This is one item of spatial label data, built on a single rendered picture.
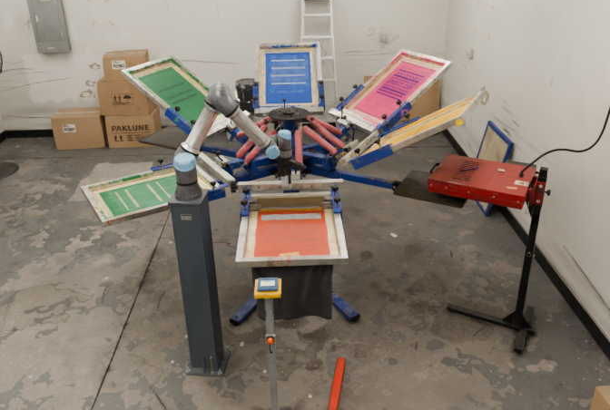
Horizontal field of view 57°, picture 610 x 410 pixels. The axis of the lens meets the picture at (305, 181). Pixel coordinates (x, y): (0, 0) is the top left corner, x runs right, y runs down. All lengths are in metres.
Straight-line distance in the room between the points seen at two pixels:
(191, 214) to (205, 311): 0.66
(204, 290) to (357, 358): 1.11
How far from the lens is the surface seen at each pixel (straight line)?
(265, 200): 3.42
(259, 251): 3.08
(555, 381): 3.95
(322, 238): 3.18
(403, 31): 7.45
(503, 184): 3.61
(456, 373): 3.82
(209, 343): 3.65
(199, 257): 3.29
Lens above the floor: 2.58
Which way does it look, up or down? 25 degrees down
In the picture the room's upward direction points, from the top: 1 degrees counter-clockwise
